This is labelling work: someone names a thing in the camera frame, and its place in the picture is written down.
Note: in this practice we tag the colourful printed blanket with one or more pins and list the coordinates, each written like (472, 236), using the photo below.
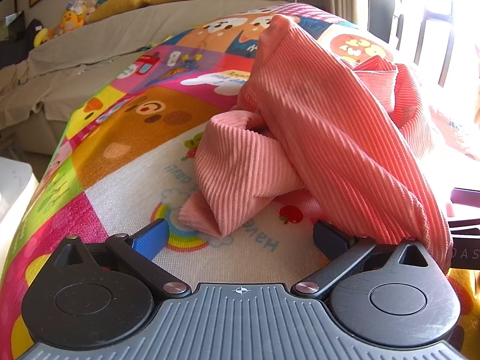
(123, 127)

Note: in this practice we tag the window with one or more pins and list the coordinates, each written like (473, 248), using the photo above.
(435, 15)

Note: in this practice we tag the yellow plush toys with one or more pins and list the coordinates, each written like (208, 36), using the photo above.
(71, 20)

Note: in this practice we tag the yellow and black plush toy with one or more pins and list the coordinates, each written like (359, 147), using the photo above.
(42, 35)

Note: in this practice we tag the beige covered bed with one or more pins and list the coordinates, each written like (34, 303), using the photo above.
(82, 48)

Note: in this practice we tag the pale plush toy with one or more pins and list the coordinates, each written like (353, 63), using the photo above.
(80, 7)

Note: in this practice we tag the pink ribbed garment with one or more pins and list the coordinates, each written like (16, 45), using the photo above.
(318, 120)

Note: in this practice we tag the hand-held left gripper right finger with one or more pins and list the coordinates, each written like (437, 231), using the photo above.
(332, 243)

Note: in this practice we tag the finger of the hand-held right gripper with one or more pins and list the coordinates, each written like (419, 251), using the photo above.
(465, 228)
(467, 197)

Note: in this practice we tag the yellow green ribbon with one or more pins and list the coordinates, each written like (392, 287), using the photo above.
(159, 41)

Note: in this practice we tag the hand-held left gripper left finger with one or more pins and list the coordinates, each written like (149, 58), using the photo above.
(153, 238)

